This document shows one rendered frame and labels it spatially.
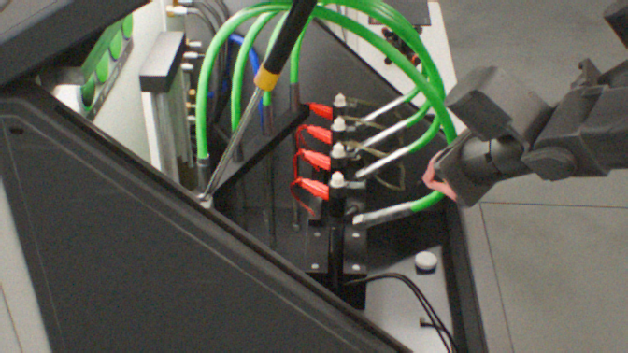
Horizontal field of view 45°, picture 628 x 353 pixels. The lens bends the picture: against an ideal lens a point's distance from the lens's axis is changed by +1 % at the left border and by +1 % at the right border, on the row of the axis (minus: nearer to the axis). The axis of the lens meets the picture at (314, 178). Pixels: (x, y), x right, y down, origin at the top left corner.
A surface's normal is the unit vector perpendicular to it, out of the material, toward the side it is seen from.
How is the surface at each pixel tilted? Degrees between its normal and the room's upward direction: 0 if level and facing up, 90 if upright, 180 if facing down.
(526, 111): 50
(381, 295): 0
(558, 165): 113
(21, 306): 90
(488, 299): 0
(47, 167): 90
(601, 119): 40
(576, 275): 0
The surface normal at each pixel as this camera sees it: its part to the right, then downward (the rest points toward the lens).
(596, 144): -0.59, 0.71
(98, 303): -0.04, 0.58
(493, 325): 0.00, -0.82
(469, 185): 0.41, -0.16
